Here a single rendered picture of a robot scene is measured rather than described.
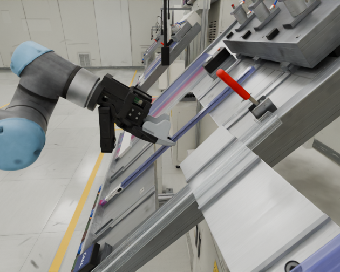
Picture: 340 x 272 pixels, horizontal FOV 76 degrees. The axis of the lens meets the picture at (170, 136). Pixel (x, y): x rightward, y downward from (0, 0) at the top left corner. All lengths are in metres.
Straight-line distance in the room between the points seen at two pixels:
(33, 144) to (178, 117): 1.55
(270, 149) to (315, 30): 0.17
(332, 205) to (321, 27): 0.68
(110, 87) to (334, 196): 0.84
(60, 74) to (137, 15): 8.67
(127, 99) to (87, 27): 8.93
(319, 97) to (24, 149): 0.41
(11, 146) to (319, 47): 0.45
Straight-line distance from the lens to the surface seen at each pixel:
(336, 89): 0.37
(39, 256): 1.60
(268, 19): 0.52
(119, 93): 0.48
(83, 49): 9.43
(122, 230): 0.48
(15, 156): 0.38
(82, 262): 0.45
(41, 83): 0.49
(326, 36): 0.39
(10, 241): 1.77
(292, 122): 0.35
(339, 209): 0.94
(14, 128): 0.37
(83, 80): 0.47
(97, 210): 0.62
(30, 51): 0.50
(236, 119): 0.42
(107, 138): 0.51
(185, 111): 1.83
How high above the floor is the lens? 1.14
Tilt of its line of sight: 24 degrees down
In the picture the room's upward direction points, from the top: straight up
